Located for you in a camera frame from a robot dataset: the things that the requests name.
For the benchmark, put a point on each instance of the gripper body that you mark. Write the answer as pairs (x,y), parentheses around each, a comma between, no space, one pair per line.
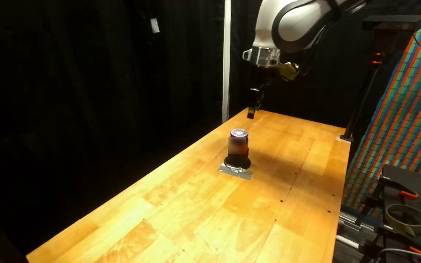
(261,76)

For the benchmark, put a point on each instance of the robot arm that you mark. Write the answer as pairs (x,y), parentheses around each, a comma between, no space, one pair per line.
(269,22)

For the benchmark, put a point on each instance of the black cup with purple top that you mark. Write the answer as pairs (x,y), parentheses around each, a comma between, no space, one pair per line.
(238,149)

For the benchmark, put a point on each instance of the white pole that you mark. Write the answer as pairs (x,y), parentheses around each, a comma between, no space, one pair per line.
(227,54)

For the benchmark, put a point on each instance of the grey tape patch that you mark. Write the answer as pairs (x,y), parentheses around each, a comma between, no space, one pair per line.
(236,172)

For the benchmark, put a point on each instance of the white tag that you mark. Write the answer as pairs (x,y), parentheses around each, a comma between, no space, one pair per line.
(155,25)

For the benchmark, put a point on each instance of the multicoloured patterned panel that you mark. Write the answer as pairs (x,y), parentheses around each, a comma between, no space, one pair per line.
(408,120)

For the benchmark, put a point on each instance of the black and orange clamp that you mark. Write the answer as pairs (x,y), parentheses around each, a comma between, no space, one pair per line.
(397,186)
(420,251)

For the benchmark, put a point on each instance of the black curtain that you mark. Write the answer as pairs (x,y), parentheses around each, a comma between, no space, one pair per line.
(86,91)

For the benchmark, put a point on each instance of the roll of tape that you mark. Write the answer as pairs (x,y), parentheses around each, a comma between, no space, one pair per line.
(406,219)

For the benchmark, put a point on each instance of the camera on mount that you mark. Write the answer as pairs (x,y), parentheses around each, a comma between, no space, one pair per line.
(389,25)

